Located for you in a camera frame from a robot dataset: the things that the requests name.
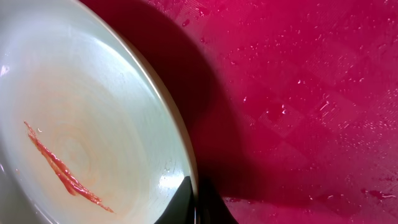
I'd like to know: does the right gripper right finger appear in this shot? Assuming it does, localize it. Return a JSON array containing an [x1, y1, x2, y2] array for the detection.
[[198, 179, 238, 224]]

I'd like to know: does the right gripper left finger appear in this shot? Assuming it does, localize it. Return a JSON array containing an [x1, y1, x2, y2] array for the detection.
[[154, 176, 195, 224]]

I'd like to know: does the white plate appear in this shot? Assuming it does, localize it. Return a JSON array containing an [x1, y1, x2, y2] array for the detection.
[[1, 1, 197, 223]]

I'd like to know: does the red plastic tray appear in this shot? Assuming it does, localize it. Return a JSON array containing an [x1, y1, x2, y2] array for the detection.
[[86, 0, 397, 223]]

